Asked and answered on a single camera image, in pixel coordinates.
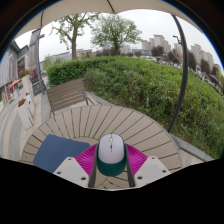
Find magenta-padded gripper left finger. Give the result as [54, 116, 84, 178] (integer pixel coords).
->
[53, 143, 99, 189]

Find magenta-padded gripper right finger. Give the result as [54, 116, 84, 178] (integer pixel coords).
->
[123, 143, 172, 189]

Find white and teal computer mouse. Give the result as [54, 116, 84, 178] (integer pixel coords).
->
[96, 133, 127, 178]

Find blue mouse pad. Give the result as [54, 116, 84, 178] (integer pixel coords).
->
[32, 134, 92, 174]

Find white flower planter box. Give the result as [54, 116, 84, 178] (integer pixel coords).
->
[16, 96, 36, 130]

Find slatted wooden chair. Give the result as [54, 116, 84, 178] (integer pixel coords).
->
[45, 78, 101, 118]

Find green hedge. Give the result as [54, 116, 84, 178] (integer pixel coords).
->
[45, 55, 224, 159]

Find dark curved umbrella pole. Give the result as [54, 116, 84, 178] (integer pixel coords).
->
[166, 13, 189, 134]

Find storefront building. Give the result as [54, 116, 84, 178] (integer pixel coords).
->
[0, 41, 31, 108]

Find distant apartment buildings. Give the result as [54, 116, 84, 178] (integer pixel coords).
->
[141, 33, 214, 76]

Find bare-trunked leaning tree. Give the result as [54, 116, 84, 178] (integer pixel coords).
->
[51, 12, 101, 61]

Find round leafy tree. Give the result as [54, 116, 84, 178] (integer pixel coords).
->
[90, 13, 144, 57]

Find tall grey sign post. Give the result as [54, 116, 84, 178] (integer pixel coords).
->
[28, 29, 48, 96]

